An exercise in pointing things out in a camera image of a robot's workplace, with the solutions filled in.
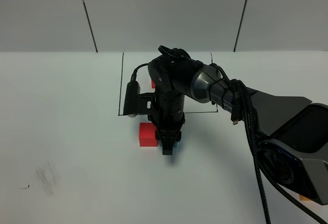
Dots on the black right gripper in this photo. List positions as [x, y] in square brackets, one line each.
[168, 117]

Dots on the blue cube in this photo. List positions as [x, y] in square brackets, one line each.
[175, 145]

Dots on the orange cube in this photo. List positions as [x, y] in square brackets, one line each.
[303, 198]

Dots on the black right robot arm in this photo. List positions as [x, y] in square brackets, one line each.
[290, 131]

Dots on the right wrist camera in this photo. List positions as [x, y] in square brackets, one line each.
[137, 103]

